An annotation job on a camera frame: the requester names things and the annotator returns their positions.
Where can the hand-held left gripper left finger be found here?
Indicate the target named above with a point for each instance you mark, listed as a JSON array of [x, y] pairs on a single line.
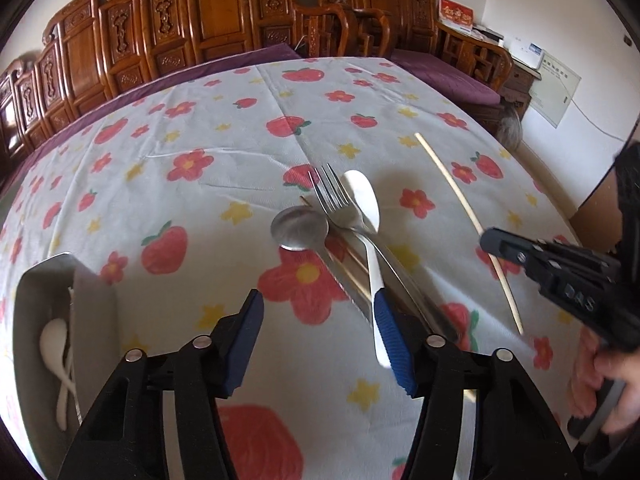
[[245, 340]]

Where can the white wall poster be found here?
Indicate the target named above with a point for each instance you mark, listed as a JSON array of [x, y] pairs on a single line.
[[555, 90]]

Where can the small white box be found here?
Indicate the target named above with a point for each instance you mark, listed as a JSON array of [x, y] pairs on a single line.
[[487, 32]]

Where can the wooden side table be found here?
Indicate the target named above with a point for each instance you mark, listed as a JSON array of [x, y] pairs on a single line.
[[520, 85]]

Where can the person's right hand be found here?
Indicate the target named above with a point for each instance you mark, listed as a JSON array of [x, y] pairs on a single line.
[[585, 385]]

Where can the white desk device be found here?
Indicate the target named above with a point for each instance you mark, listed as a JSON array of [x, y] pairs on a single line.
[[527, 52]]

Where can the rectangular metal tin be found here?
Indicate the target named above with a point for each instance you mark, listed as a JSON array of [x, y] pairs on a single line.
[[95, 320]]

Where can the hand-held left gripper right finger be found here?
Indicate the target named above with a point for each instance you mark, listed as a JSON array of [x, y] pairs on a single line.
[[395, 345]]

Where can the metal spoon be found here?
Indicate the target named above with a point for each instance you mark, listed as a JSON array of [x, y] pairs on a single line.
[[300, 230]]

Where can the red desk calendar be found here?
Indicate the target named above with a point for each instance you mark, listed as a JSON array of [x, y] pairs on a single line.
[[455, 12]]

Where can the white plastic spoon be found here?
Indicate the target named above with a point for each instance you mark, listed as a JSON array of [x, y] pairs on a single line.
[[362, 200], [52, 345], [65, 400]]

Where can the carved wooden sofa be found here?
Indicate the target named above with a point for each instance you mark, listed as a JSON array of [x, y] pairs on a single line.
[[215, 10]]

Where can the strawberry printed tablecloth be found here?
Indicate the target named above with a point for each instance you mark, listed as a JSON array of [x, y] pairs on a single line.
[[200, 210]]

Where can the metal fork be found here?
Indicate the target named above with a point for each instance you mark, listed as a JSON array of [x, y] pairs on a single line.
[[330, 195]]

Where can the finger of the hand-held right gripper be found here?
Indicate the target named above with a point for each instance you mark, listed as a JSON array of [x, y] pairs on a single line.
[[537, 277], [505, 245]]

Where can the grey plastic bag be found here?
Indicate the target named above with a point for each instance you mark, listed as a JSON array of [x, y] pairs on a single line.
[[510, 127]]

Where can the purple armchair cushion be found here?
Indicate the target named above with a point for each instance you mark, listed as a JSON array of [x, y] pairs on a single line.
[[450, 77]]

